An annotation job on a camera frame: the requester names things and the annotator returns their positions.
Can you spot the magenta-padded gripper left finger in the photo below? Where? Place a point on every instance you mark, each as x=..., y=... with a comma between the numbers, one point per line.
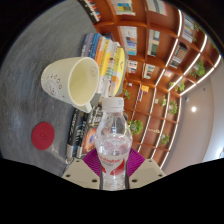
x=80, y=173

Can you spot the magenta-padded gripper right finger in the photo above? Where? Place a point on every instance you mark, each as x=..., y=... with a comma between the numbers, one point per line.
x=146, y=173

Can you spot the clear plastic bottle red label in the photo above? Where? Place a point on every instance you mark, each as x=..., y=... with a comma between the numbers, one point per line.
x=113, y=143

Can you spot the dark books with orange cover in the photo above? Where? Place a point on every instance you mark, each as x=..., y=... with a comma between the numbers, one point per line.
x=78, y=133

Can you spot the flat round red coaster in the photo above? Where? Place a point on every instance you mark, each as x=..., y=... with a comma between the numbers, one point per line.
x=43, y=135

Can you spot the round ceiling lights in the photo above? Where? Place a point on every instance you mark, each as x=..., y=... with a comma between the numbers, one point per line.
x=193, y=109

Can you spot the cream white cup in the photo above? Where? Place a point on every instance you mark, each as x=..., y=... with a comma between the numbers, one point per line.
x=58, y=80

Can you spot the stack of colourful books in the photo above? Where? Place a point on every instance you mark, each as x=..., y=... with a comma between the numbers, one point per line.
x=106, y=63

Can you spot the wooden wall shelf unit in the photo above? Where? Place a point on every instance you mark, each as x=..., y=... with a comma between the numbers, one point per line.
x=156, y=66

